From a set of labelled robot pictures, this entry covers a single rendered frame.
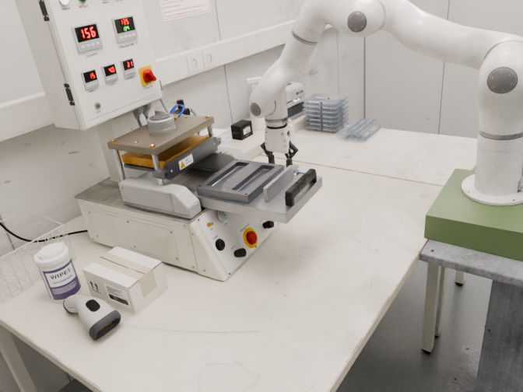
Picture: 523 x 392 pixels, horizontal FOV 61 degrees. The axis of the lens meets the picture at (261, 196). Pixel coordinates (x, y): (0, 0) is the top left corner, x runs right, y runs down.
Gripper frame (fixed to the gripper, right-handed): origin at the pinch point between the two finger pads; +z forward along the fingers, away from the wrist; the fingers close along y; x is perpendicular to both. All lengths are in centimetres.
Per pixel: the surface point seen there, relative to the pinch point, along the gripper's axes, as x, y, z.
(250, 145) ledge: -21.0, 29.4, 4.0
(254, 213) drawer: 53, -26, -12
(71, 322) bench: 89, 8, 9
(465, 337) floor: -30, -67, 83
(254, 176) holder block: 39.0, -17.0, -14.5
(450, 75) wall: -206, -13, 15
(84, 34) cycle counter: 53, 23, -56
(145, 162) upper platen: 54, 10, -21
